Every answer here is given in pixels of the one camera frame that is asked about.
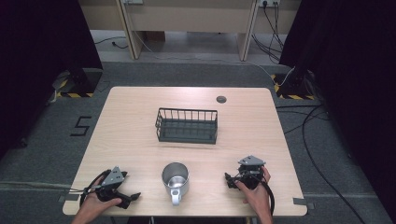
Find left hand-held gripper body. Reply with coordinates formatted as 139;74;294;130
95;165;133;210

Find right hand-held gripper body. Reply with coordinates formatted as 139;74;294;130
235;155;267;190

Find metal mug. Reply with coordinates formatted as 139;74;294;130
161;161;191;206

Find black wire basket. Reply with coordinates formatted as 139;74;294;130
154;106;219;146

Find person's right hand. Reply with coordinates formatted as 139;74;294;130
234;165;272;217

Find person's left hand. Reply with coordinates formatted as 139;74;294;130
79;175;123;220

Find grey tape strip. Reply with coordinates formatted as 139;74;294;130
292;197;316;210
57;193;81;203

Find black stand base hazard tape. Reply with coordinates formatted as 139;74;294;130
270;68;316;101
51;68;105;99

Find black curtain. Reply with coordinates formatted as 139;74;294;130
279;0;396;216
0;0;105;161

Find beige desk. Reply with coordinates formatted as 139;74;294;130
78;0;303;62

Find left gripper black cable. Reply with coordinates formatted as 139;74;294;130
78;169;112;207

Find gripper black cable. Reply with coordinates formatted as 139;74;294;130
261;179;276;217
78;169;112;207

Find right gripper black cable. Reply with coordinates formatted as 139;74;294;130
261;179;276;217

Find black floor cable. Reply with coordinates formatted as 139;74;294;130
93;35;130;50
300;105;367;224

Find bundle of black cables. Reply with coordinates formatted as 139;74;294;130
251;1;286;65

